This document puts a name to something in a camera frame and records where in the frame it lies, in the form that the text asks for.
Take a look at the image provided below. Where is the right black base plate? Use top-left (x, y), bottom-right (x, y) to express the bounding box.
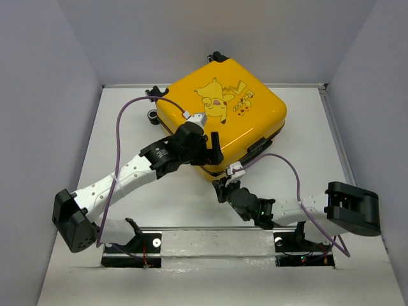
top-left (273, 231), bottom-right (335, 267)

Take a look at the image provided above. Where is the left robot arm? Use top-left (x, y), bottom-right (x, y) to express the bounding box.
top-left (52, 122), bottom-right (223, 253)

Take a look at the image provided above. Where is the yellow hard-shell suitcase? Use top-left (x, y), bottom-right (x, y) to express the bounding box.
top-left (145, 51), bottom-right (287, 181)

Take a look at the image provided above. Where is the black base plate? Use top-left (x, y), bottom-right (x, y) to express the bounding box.
top-left (273, 231), bottom-right (335, 267)
top-left (101, 231), bottom-right (162, 269)

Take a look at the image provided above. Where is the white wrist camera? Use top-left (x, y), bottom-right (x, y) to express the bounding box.
top-left (186, 113), bottom-right (207, 129)
top-left (225, 161), bottom-right (245, 186)

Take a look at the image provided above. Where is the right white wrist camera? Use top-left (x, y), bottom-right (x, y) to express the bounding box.
top-left (225, 161), bottom-right (245, 186)

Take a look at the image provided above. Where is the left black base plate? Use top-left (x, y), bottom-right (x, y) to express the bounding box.
top-left (101, 231), bottom-right (162, 269)

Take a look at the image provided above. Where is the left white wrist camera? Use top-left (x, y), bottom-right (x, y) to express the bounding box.
top-left (186, 113), bottom-right (207, 129)

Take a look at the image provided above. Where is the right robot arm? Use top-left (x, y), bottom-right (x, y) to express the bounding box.
top-left (212, 178), bottom-right (381, 250)

